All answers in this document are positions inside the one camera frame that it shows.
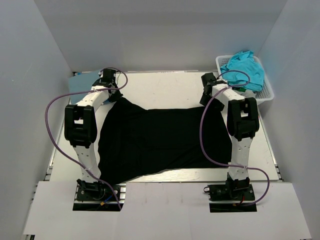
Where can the black t-shirt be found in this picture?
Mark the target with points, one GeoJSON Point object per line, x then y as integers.
{"type": "Point", "coordinates": [135, 141]}

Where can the folded light blue t-shirt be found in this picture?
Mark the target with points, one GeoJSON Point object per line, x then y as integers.
{"type": "Point", "coordinates": [83, 81]}

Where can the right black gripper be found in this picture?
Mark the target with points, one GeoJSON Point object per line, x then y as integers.
{"type": "Point", "coordinates": [205, 100]}

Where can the white plastic basket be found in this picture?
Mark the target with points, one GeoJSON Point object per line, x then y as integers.
{"type": "Point", "coordinates": [267, 94]}

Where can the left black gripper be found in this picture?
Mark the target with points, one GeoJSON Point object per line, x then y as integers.
{"type": "Point", "coordinates": [118, 95]}

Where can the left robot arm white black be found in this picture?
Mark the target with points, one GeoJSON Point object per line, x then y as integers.
{"type": "Point", "coordinates": [80, 126]}

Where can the turquoise t-shirt in basket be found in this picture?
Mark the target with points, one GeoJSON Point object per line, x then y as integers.
{"type": "Point", "coordinates": [243, 70]}

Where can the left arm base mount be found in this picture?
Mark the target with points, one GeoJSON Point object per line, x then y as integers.
{"type": "Point", "coordinates": [98, 197]}

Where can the grey garment in basket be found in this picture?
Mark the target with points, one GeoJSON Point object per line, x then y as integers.
{"type": "Point", "coordinates": [249, 94]}

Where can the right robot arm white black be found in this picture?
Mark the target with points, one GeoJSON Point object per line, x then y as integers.
{"type": "Point", "coordinates": [242, 123]}

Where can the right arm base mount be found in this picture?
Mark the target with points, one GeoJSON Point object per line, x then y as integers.
{"type": "Point", "coordinates": [234, 196]}

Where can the green garment in basket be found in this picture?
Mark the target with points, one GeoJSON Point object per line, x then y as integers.
{"type": "Point", "coordinates": [240, 89]}

